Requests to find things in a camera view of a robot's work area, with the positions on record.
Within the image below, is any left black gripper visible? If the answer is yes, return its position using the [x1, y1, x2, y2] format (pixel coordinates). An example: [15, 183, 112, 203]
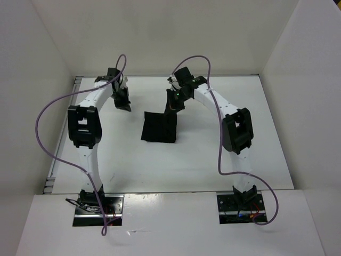
[111, 86, 132, 112]

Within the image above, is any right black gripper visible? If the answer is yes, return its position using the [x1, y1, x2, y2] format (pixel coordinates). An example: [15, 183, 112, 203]
[164, 88, 190, 117]

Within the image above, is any black skirt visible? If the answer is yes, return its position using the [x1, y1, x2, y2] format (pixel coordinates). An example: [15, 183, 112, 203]
[141, 111, 177, 143]

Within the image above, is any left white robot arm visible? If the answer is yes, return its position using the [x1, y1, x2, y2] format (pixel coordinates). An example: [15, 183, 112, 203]
[67, 76, 131, 213]

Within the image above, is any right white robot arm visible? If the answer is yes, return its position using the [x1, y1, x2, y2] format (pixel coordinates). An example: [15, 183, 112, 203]
[164, 79, 254, 176]

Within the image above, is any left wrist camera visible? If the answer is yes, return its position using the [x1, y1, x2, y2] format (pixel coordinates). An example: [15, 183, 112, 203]
[95, 68, 127, 91]

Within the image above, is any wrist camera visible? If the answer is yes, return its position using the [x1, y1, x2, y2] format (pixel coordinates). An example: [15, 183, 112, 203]
[95, 68, 127, 91]
[167, 67, 207, 91]

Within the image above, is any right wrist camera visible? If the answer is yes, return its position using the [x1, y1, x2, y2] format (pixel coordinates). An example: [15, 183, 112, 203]
[167, 67, 207, 91]

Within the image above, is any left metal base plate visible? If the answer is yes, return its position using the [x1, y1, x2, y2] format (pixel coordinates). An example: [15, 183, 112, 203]
[68, 194, 124, 227]

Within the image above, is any metal base plate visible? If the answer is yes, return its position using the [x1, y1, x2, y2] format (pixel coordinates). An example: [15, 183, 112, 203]
[68, 194, 124, 227]
[216, 193, 267, 225]

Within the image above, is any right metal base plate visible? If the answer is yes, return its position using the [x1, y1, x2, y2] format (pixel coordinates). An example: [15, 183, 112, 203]
[216, 193, 267, 225]

